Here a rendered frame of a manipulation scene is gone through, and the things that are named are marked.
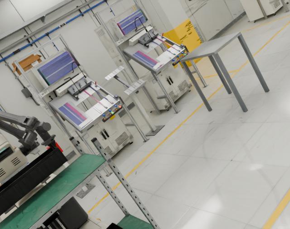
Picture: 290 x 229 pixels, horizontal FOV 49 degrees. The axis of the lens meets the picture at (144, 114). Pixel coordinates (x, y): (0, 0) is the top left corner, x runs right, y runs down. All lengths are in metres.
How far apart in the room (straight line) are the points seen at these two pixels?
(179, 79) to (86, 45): 2.11
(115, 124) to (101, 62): 2.14
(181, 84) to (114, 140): 1.57
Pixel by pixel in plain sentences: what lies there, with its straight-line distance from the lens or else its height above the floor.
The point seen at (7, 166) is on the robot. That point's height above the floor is 1.16.
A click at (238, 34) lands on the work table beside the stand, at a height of 0.78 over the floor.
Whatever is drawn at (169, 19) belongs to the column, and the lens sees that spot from 7.01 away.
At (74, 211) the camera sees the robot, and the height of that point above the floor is 0.44.
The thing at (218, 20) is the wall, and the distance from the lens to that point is 8.71.
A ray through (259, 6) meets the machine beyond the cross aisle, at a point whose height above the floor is 0.32.
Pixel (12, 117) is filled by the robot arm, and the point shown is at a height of 1.44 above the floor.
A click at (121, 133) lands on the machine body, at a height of 0.23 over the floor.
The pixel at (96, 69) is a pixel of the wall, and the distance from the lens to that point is 6.49.
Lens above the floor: 1.57
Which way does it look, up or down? 16 degrees down
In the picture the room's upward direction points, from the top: 33 degrees counter-clockwise
